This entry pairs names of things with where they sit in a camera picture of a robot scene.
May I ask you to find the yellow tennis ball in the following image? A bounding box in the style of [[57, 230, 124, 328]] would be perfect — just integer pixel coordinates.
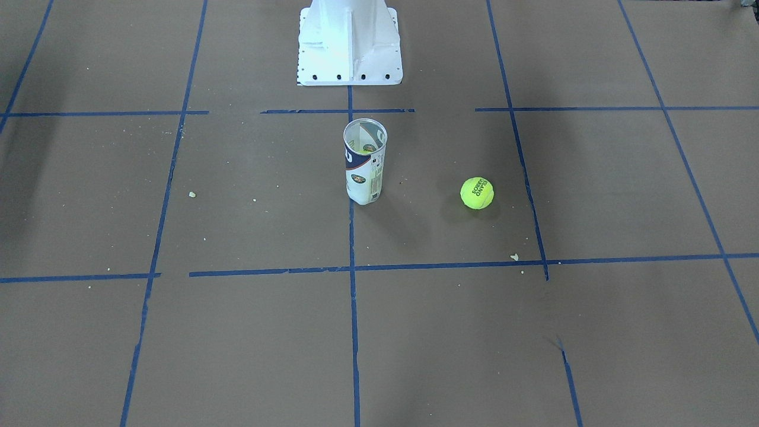
[[459, 177, 495, 210]]

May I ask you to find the clear tennis ball can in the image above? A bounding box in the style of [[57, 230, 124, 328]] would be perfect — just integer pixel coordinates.
[[343, 118, 388, 205]]

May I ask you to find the white pillar mount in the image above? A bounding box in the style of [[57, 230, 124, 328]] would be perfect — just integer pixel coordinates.
[[296, 1, 403, 87]]

